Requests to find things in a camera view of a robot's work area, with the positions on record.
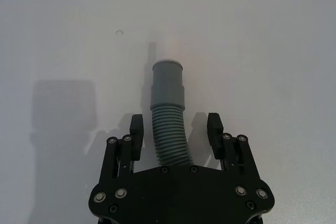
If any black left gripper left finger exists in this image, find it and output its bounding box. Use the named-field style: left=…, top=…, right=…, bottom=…
left=97, top=113, right=145, bottom=186

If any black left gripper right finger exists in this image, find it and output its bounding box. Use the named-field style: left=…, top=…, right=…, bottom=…
left=207, top=112, right=261, bottom=183

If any grey corrugated hose with cuff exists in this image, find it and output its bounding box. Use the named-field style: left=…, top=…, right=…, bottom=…
left=150, top=60, right=196, bottom=168

